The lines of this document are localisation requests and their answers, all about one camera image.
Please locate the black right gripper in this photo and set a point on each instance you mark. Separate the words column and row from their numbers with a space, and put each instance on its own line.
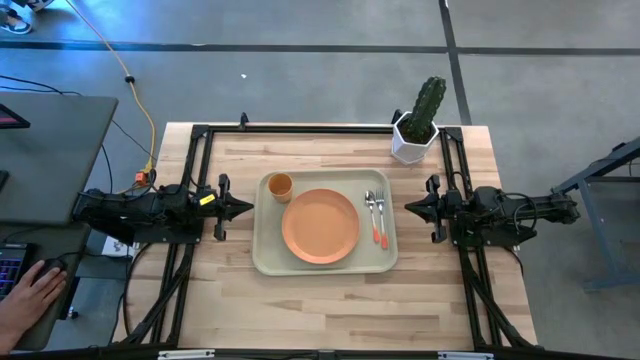
column 436, row 232

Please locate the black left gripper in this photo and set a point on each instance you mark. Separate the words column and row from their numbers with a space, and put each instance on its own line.
column 223, row 182

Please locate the orange cup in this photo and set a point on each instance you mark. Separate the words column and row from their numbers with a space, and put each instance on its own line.
column 280, row 187

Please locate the beige rectangular tray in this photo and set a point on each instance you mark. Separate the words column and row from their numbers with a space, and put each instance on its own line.
column 270, row 250

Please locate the orange round plate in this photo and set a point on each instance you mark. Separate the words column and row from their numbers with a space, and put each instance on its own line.
column 320, row 225

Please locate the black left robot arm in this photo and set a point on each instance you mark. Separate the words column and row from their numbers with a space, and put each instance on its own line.
column 135, row 210

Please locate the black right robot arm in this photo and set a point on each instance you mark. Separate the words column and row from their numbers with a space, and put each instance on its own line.
column 525, row 210

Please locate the white plant pot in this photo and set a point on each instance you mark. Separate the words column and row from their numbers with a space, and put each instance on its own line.
column 407, row 149

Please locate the black clamp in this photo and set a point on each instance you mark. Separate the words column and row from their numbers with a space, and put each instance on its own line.
column 397, row 116
column 243, row 121

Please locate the orange plug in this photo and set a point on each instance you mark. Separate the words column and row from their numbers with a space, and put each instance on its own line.
column 142, row 178

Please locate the green cactus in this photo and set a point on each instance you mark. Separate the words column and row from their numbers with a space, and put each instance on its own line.
column 425, row 107

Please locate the white printed box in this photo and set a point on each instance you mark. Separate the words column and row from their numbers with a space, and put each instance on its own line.
column 117, row 247

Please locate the dark grey desk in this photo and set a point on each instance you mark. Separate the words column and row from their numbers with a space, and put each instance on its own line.
column 70, row 250

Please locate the dark grey raised desk panel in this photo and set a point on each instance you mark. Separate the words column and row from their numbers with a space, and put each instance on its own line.
column 55, row 150

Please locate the black computer mouse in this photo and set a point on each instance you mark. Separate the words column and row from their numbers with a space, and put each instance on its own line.
column 50, row 264

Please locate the person's hand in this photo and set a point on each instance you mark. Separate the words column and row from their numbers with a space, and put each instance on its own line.
column 27, row 305

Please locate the backlit keyboard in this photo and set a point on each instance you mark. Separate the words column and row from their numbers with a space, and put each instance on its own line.
column 11, row 270

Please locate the dark tablet with red screen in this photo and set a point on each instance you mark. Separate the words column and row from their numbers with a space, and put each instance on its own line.
column 10, row 120

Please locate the person's foot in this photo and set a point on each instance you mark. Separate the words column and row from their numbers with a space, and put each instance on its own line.
column 15, row 22
column 40, row 4

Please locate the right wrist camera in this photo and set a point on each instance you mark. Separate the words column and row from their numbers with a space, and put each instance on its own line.
column 454, row 205

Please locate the black aluminium table frame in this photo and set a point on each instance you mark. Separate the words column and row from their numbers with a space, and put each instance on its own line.
column 300, row 129

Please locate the silver bracket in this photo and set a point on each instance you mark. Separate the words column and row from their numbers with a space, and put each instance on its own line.
column 186, row 354
column 465, row 355

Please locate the blue-grey metal table frame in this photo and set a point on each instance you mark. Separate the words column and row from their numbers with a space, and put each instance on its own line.
column 595, row 200

